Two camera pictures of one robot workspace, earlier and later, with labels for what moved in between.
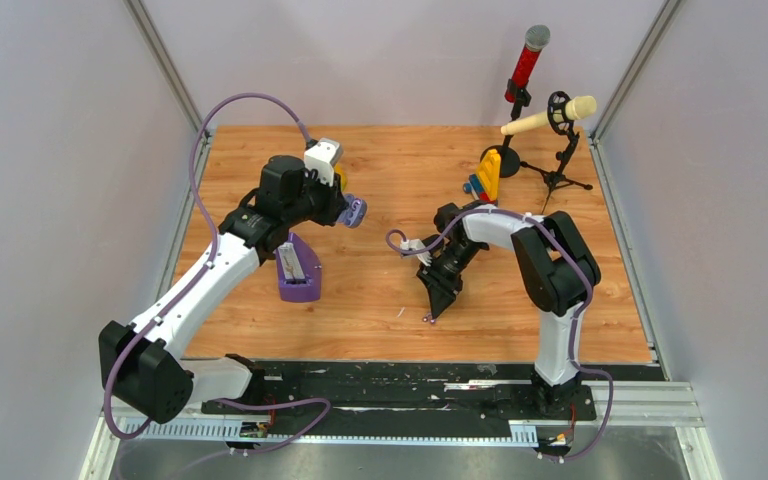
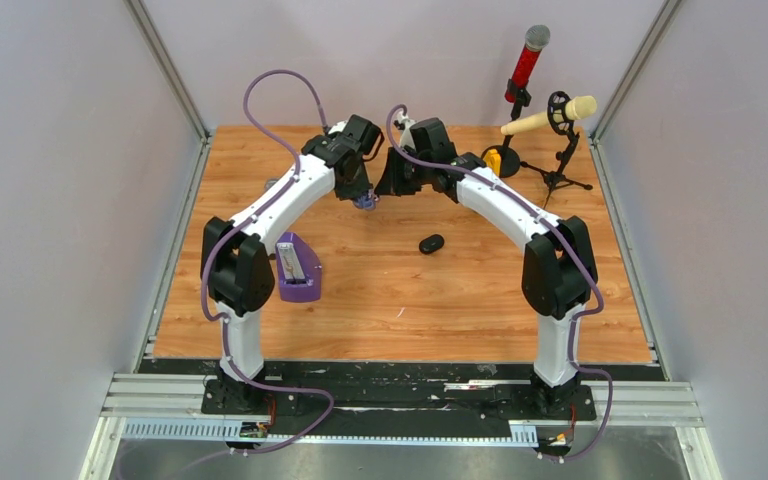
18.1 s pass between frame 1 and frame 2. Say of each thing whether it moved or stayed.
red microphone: stayed
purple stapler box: stayed
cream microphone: stayed
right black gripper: moved
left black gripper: moved
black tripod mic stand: stayed
